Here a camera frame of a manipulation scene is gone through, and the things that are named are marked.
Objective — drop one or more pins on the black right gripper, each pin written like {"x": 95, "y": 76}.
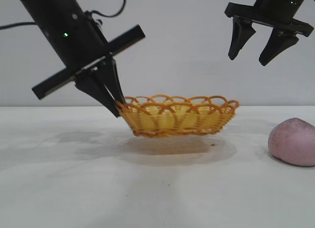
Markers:
{"x": 273, "y": 10}

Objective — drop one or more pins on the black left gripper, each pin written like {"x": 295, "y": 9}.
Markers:
{"x": 66, "y": 33}

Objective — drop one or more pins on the yellow woven plastic basket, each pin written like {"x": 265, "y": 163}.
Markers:
{"x": 177, "y": 117}

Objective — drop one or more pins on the pink peach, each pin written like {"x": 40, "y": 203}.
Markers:
{"x": 292, "y": 141}

